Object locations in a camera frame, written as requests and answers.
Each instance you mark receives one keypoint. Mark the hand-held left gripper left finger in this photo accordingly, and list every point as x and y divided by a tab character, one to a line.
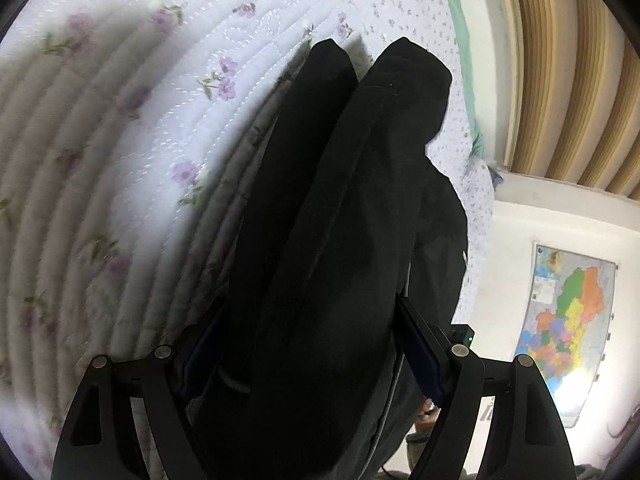
200	360

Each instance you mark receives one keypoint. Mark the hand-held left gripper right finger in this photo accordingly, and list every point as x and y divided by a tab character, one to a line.
422	360

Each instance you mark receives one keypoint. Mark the black hooded jacket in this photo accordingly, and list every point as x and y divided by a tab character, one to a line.
325	210

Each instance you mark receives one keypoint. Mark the person's right hand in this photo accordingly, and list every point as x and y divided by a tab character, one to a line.
427	410

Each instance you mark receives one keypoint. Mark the white floral quilt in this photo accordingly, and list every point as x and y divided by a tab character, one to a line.
125	85

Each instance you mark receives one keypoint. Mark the wooden slatted headboard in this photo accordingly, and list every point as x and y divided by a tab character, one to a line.
560	60

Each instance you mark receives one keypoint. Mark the green bed sheet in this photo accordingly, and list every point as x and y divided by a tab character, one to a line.
462	35

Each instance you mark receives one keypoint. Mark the colourful wall map poster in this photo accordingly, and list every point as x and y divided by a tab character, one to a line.
575	310

